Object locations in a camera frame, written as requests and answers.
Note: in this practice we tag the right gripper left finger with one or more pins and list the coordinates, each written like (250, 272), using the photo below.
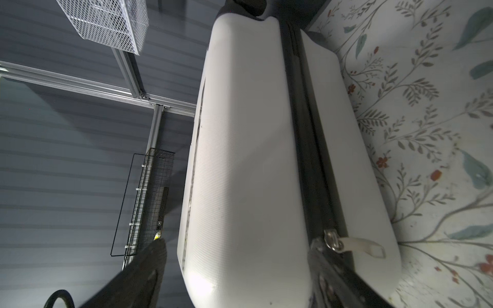
(138, 285)

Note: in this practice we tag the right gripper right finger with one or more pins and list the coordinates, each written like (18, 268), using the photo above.
(335, 284)

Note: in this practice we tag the white hard-shell suitcase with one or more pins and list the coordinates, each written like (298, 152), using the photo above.
(276, 160)

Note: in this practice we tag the black wire mesh basket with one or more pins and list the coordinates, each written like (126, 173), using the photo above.
(145, 197)

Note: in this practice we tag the white wire mesh basket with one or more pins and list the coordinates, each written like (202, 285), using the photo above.
(121, 24)

